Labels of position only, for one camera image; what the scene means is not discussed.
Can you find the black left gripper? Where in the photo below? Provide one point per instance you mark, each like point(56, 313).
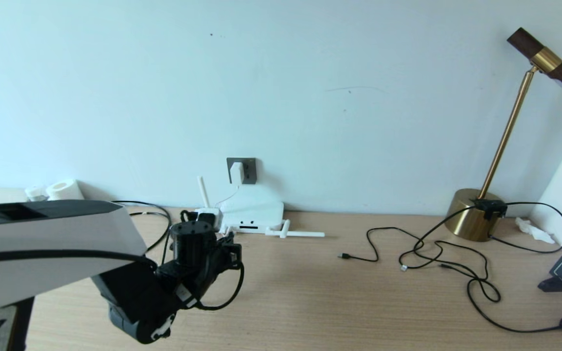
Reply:
point(230, 253)

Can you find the white router with antennas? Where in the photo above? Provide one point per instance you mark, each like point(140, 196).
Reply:
point(256, 209)

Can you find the white power adapter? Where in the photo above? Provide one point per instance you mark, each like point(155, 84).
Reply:
point(236, 173)

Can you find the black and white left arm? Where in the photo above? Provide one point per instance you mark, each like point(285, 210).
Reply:
point(42, 253)

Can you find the white toilet paper roll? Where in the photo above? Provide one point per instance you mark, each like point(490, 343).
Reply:
point(64, 190)

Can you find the brass desk lamp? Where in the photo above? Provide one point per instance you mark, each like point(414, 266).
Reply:
point(466, 219)

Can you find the crumpled white tissue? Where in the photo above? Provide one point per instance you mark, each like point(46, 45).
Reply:
point(534, 230)

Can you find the grey wall socket plate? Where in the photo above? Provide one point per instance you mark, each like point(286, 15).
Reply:
point(250, 170)

